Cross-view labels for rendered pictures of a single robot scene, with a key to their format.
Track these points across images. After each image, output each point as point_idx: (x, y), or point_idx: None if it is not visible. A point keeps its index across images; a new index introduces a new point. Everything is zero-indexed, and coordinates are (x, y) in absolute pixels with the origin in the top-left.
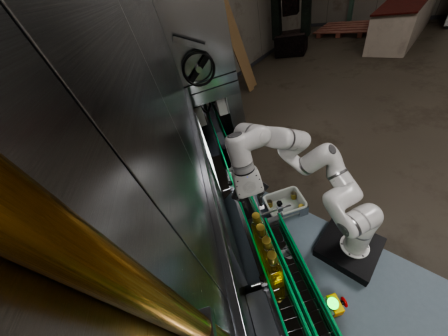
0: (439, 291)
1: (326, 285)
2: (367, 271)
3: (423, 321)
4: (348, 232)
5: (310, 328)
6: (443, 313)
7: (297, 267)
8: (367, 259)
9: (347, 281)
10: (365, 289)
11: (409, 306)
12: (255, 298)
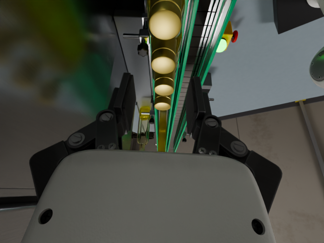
0: (323, 46)
1: (236, 4)
2: (294, 23)
3: (276, 58)
4: (316, 80)
5: (179, 72)
6: (298, 58)
7: (211, 5)
8: (317, 9)
9: (263, 8)
10: (270, 24)
11: (284, 47)
12: (128, 25)
